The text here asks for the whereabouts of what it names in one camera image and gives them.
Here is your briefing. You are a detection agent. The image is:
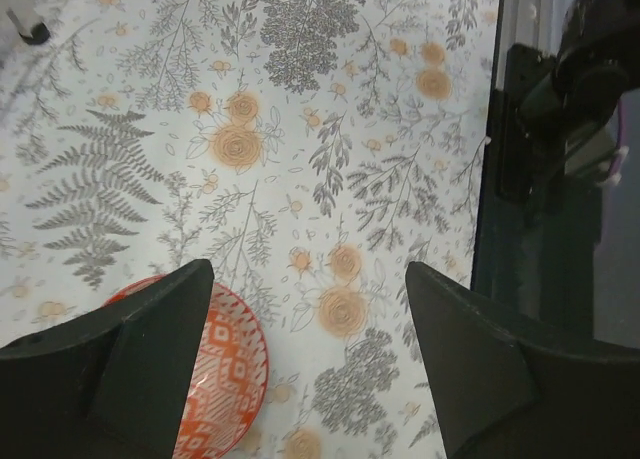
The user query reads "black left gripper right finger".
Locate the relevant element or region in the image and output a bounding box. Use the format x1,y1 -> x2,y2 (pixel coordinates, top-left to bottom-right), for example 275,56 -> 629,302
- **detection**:
405,262 -> 639,458

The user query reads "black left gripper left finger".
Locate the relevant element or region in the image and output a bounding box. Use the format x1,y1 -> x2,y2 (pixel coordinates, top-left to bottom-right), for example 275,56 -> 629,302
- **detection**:
1,259 -> 214,458

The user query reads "orange geometric patterned bowl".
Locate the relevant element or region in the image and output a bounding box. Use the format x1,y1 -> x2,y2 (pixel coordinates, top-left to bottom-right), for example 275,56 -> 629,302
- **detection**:
102,273 -> 272,459

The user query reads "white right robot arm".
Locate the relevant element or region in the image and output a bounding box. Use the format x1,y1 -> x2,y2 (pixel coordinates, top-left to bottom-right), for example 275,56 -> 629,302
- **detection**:
517,0 -> 639,193

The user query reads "stainless steel dish rack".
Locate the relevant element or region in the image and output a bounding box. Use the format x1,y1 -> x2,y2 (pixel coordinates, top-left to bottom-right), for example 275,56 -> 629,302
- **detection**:
6,6 -> 51,46

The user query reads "floral patterned table mat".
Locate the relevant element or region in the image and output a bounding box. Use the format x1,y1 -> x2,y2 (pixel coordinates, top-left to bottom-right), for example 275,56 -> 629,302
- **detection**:
1,0 -> 498,458

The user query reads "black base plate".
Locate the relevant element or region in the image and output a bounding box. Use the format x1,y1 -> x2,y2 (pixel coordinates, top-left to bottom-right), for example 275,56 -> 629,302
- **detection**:
471,44 -> 602,338

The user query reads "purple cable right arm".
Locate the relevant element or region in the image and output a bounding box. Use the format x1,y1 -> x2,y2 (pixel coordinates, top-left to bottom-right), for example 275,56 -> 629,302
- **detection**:
607,98 -> 632,186

